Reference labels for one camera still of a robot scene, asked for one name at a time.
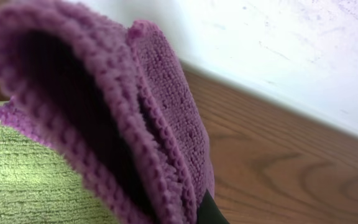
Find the folded green cloth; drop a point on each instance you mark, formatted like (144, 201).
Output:
(37, 186)

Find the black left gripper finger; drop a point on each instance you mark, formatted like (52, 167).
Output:
(208, 212)

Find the purple microfiber cloth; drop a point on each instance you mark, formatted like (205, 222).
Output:
(113, 101)

